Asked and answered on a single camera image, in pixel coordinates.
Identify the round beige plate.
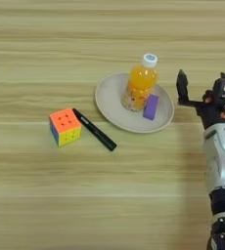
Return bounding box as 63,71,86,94
94,72,176,135

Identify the orange juice bottle white cap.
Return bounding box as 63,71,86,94
120,53,160,113

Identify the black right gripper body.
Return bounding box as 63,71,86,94
178,89,225,131

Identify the black marker pen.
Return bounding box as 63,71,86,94
71,107,118,152

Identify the colourful puzzle cube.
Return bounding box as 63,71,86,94
48,107,83,148

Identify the purple rectangular eraser block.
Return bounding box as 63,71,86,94
142,93,160,122

